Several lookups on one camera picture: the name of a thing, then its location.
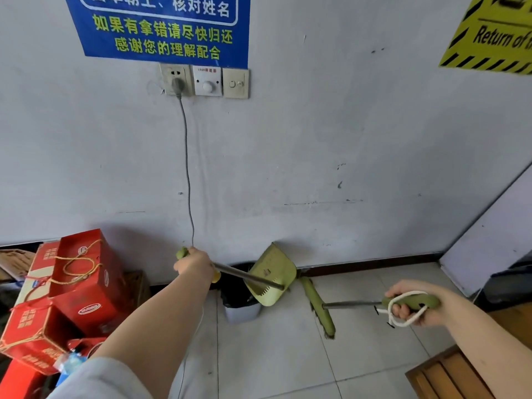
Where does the plain brown carton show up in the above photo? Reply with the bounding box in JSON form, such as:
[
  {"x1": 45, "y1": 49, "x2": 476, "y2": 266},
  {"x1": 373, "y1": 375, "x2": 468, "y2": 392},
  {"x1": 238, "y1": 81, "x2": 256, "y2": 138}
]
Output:
[{"x1": 124, "y1": 269, "x2": 151, "y2": 312}]

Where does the white printed carton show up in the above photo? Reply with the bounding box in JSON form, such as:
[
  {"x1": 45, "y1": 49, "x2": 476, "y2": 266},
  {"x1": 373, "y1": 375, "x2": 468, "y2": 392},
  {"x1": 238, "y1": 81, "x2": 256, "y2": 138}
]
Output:
[{"x1": 0, "y1": 249, "x2": 36, "y2": 283}]

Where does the person's left hand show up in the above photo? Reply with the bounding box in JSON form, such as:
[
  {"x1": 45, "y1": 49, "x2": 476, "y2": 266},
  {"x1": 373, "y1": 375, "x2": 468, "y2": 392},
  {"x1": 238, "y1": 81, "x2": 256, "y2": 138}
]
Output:
[{"x1": 173, "y1": 247, "x2": 217, "y2": 283}]

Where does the green broom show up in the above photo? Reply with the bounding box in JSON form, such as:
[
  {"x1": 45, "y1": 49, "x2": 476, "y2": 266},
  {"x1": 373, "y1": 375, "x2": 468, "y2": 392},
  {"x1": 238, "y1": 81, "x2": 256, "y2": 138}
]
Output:
[{"x1": 300, "y1": 276, "x2": 441, "y2": 339}]

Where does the person's right hand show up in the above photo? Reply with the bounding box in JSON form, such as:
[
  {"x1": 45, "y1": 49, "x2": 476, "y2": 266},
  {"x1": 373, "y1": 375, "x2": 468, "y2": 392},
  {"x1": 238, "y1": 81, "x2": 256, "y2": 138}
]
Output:
[{"x1": 384, "y1": 280, "x2": 448, "y2": 328}]

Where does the red gift box rope handle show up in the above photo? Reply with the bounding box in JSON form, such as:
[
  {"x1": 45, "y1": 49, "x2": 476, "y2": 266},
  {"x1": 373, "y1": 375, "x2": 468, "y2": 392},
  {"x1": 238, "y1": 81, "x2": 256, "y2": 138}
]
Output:
[
  {"x1": 0, "y1": 298, "x2": 84, "y2": 376},
  {"x1": 49, "y1": 229, "x2": 125, "y2": 337}
]

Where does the black cabinet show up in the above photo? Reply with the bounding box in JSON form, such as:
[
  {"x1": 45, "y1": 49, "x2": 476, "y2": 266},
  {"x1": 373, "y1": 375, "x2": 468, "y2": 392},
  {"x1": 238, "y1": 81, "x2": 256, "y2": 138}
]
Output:
[{"x1": 473, "y1": 261, "x2": 532, "y2": 312}]

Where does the blue wall sign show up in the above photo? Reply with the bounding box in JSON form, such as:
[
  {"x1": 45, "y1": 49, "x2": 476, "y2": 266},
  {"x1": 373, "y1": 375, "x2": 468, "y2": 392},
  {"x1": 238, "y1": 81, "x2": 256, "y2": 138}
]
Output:
[{"x1": 63, "y1": 0, "x2": 252, "y2": 70}]

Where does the small white trash bin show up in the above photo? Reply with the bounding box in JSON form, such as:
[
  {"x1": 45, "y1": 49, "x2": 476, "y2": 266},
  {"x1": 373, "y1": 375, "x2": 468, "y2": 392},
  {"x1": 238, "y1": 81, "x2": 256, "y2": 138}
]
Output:
[{"x1": 220, "y1": 261, "x2": 263, "y2": 325}]

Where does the wooden desk with drawers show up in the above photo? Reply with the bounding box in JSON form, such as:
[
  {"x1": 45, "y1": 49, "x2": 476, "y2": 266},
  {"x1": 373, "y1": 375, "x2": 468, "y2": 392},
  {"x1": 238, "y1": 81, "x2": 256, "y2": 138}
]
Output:
[{"x1": 405, "y1": 303, "x2": 532, "y2": 399}]

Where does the person's left forearm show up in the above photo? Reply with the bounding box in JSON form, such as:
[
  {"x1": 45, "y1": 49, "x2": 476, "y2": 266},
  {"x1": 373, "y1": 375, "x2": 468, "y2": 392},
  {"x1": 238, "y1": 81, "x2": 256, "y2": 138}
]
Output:
[{"x1": 89, "y1": 269, "x2": 213, "y2": 399}]

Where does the white wall socket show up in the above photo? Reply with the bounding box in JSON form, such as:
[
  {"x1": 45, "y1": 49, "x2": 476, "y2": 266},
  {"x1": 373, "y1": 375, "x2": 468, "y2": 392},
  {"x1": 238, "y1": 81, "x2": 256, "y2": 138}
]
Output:
[{"x1": 159, "y1": 63, "x2": 195, "y2": 98}]

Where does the yellow black striped sign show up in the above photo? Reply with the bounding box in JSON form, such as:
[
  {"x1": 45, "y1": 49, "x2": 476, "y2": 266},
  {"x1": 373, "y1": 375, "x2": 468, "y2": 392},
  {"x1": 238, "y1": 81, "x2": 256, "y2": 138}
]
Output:
[{"x1": 438, "y1": 0, "x2": 532, "y2": 75}]

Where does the grey power cable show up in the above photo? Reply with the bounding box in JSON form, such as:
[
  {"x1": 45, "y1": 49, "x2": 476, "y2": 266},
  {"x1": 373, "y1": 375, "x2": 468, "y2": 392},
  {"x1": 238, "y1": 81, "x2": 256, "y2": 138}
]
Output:
[{"x1": 171, "y1": 77, "x2": 196, "y2": 250}]

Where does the red white gift box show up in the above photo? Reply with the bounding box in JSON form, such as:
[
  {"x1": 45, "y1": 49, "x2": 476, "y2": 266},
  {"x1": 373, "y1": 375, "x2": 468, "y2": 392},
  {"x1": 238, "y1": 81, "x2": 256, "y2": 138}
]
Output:
[{"x1": 16, "y1": 241, "x2": 61, "y2": 306}]

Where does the clear blue plastic bottle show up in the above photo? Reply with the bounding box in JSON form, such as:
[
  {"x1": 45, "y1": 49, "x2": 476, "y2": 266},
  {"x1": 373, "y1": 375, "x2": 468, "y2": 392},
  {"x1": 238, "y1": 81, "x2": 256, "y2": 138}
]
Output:
[{"x1": 54, "y1": 351, "x2": 88, "y2": 387}]

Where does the green dustpan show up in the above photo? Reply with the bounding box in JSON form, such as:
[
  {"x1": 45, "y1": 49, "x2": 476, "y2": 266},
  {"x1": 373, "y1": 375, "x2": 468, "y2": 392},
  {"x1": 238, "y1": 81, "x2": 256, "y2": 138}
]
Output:
[{"x1": 176, "y1": 243, "x2": 298, "y2": 307}]

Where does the person's right forearm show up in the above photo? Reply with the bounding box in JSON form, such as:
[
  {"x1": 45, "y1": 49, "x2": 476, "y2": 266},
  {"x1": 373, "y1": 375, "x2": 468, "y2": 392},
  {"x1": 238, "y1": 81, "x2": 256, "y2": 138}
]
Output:
[{"x1": 436, "y1": 286, "x2": 532, "y2": 399}]

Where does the dark brown baseboard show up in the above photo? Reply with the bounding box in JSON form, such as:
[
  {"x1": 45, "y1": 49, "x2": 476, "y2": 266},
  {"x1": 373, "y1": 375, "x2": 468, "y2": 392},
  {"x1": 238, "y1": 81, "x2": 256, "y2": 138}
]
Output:
[{"x1": 297, "y1": 252, "x2": 443, "y2": 279}]

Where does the person's white shirt sleeve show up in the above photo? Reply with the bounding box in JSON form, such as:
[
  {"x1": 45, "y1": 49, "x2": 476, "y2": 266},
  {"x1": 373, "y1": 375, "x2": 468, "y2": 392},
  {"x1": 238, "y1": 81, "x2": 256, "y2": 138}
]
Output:
[{"x1": 48, "y1": 357, "x2": 144, "y2": 399}]

